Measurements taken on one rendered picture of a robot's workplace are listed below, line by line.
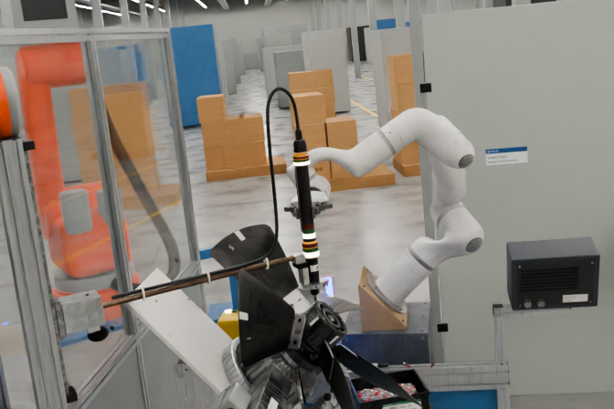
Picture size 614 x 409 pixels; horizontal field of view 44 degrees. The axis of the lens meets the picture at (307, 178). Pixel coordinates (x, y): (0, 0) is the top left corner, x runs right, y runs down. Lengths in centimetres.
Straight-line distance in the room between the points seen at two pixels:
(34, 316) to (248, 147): 952
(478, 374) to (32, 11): 410
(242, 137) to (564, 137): 781
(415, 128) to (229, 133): 904
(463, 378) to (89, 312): 127
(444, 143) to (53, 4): 388
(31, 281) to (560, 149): 275
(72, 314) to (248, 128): 947
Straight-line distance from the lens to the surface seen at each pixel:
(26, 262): 178
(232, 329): 252
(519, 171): 386
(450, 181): 246
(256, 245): 209
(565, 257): 241
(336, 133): 954
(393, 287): 268
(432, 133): 228
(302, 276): 205
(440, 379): 256
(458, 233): 258
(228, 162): 1124
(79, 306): 183
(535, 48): 381
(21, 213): 176
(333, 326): 199
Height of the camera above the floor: 195
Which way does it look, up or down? 11 degrees down
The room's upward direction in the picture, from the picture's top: 6 degrees counter-clockwise
